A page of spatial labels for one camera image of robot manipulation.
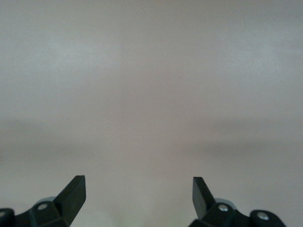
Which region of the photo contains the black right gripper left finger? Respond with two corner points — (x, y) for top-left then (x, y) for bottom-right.
(0, 175), (87, 227)

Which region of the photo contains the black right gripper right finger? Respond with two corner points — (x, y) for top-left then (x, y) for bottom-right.
(188, 176), (288, 227)

